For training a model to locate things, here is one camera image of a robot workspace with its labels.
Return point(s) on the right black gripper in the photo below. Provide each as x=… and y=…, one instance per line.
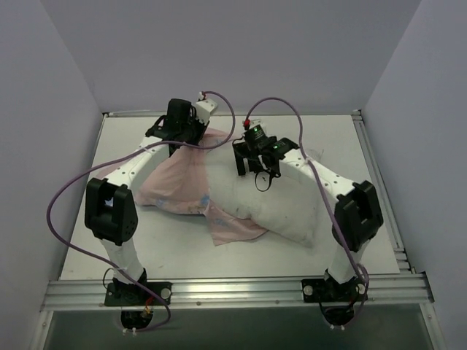
x=241, y=157

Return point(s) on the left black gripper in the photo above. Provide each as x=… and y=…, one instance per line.
x=186, y=135

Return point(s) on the white pillow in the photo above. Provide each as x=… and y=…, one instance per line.
x=286, y=208

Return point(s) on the pink pillowcase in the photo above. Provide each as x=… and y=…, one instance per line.
x=179, y=185

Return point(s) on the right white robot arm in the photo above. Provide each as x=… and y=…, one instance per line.
x=353, y=208

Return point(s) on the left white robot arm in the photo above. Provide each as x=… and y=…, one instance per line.
x=110, y=209

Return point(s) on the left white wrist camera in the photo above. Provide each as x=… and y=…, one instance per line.
x=205, y=109

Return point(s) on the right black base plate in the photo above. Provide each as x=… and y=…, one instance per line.
x=320, y=290

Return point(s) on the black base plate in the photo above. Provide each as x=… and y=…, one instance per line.
x=320, y=290
x=120, y=294

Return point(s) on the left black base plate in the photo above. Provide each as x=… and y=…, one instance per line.
x=120, y=294

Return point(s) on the front aluminium rail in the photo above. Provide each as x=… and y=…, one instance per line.
x=88, y=295

